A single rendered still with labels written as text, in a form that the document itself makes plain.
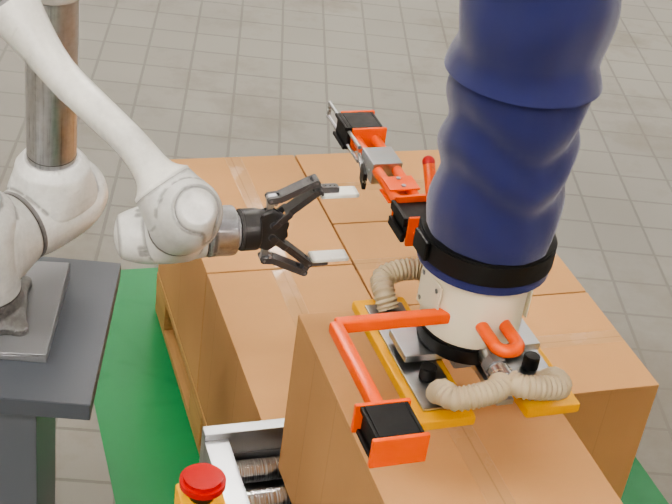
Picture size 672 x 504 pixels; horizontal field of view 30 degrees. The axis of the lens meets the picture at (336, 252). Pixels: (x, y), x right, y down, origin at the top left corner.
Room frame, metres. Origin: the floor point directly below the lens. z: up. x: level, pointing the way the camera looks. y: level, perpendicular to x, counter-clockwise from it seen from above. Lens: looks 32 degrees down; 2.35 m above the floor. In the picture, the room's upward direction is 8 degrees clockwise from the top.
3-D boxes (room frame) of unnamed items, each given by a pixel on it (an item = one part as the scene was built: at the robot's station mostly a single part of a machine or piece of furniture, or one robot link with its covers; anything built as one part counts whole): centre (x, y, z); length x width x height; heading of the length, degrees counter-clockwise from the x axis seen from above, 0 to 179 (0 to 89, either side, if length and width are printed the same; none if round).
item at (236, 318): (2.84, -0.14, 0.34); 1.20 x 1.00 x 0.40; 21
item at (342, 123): (2.24, 0.01, 1.19); 0.31 x 0.03 x 0.05; 22
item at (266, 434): (2.11, -0.11, 0.58); 0.70 x 0.03 x 0.06; 111
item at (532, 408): (1.79, -0.33, 1.08); 0.34 x 0.10 x 0.05; 22
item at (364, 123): (2.31, -0.02, 1.19); 0.08 x 0.07 x 0.05; 22
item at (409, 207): (1.98, -0.14, 1.19); 0.10 x 0.08 x 0.06; 112
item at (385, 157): (2.18, -0.06, 1.18); 0.07 x 0.07 x 0.04; 22
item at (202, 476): (1.39, 0.15, 1.02); 0.07 x 0.07 x 0.04
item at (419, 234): (1.75, -0.24, 1.30); 0.23 x 0.23 x 0.04
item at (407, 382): (1.71, -0.15, 1.08); 0.34 x 0.10 x 0.05; 22
